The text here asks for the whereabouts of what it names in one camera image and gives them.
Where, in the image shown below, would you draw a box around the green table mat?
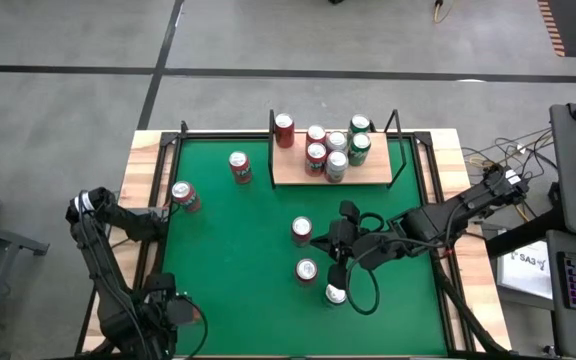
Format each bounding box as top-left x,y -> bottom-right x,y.
148,137 -> 449,357

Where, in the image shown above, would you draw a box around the red Coca-Cola Zero can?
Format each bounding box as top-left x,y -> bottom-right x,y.
290,215 -> 314,248
295,257 -> 319,287

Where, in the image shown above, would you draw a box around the green Sprite can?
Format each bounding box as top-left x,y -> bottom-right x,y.
324,283 -> 348,308
347,131 -> 373,168
347,113 -> 372,136

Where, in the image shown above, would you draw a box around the black camera cable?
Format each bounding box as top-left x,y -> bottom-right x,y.
344,239 -> 382,317
182,297 -> 210,360

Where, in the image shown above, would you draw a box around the yellow floor cable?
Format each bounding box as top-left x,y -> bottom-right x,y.
432,0 -> 457,24

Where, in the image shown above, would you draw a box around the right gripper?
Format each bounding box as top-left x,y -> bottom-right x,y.
310,199 -> 362,292

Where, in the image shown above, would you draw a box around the white SA3 sign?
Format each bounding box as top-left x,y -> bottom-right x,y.
496,239 -> 555,302

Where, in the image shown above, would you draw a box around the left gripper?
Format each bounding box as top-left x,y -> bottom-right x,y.
141,272 -> 197,329

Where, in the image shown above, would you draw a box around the wooden shelf black frame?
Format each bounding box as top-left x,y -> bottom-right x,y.
266,107 -> 409,190

